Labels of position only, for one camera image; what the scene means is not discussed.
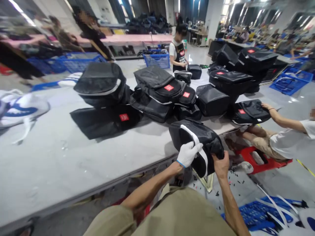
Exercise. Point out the red plastic stool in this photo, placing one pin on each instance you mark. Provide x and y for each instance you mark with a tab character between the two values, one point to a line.
258	159

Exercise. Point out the white striped fabric bundle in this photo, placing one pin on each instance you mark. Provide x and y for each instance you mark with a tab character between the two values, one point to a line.
71	79

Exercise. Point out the pile of black backpacks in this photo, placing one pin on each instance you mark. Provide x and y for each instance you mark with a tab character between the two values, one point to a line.
162	96

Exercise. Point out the person's right fingers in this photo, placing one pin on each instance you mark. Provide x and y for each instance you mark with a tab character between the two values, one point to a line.
219	157

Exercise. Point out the white and blue fabric bag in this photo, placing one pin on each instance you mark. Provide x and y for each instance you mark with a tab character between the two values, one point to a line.
22	108

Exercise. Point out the heap of dark bags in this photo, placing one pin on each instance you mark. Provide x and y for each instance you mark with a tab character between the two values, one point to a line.
149	23

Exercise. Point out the person's legs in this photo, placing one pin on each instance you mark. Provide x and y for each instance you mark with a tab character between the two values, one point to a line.
177	216

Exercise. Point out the person's left hand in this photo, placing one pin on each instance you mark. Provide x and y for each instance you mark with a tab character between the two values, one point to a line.
187	155

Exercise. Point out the long pink table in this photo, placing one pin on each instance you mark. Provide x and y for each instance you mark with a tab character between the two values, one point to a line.
128	39

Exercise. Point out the person's right hand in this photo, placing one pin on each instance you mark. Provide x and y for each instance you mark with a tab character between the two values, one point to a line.
221	167

